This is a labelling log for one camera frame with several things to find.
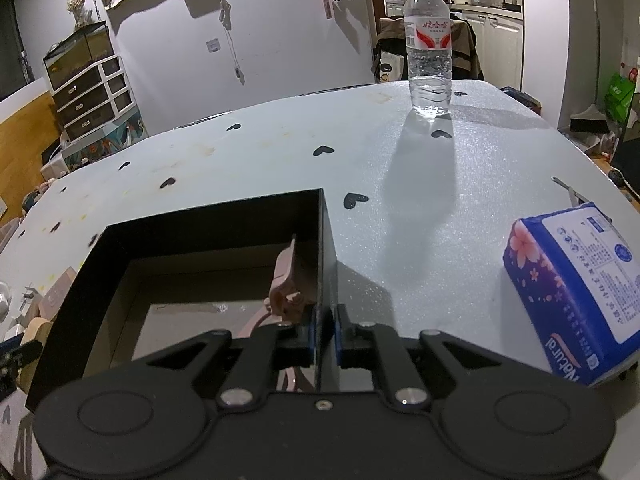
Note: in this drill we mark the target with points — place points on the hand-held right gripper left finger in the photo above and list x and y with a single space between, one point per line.
313 332

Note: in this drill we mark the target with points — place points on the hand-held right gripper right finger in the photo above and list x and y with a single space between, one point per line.
340 335

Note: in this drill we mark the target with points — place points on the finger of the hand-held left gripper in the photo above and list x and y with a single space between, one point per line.
22 352

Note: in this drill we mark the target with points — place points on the pink hair clip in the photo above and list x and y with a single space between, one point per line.
285 270

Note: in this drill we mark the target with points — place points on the black cardboard box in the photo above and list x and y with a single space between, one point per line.
200 225

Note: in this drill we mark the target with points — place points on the small metal clip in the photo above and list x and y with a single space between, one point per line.
29 299

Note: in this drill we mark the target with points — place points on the white light bulb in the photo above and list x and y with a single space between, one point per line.
4 300

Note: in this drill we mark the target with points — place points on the light blue heart-print table cover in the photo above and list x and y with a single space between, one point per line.
425 200

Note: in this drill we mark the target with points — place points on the small white box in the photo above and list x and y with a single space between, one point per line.
54 166

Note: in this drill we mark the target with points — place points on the printed storage box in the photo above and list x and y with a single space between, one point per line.
110 142

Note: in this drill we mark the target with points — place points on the blue tissue packet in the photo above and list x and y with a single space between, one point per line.
575 285

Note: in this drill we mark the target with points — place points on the white drawer cabinet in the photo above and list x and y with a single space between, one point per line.
80 95

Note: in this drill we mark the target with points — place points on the metal tweezers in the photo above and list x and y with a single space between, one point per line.
570 191

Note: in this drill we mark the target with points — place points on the clear plastic water bottle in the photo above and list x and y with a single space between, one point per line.
427 60

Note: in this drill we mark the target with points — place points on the glass fish tank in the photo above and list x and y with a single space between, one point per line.
75 57

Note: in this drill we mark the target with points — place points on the chair with dark jacket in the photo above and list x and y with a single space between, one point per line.
465 45

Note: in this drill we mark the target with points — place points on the black dustpan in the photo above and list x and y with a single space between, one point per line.
587 122

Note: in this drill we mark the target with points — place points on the white kitchen cabinet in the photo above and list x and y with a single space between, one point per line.
500 45

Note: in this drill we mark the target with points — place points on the dried flower bunch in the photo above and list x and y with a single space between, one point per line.
77 5

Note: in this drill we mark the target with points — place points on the green shopping bag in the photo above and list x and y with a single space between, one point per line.
617 97

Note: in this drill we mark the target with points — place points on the broom stick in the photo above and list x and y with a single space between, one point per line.
595 45

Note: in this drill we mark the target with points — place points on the clear wall hook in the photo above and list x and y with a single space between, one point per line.
213 46

